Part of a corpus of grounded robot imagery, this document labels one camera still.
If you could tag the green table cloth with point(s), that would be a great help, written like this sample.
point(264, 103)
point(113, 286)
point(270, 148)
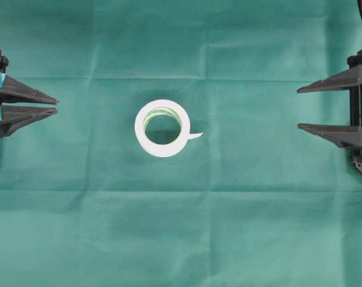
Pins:
point(254, 201)

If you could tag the white duct tape roll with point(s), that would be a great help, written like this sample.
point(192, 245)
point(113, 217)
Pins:
point(171, 109)

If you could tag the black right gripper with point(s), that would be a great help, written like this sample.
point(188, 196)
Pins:
point(343, 136)

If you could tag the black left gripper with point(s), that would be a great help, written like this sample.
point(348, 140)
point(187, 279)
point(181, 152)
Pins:
point(13, 117)

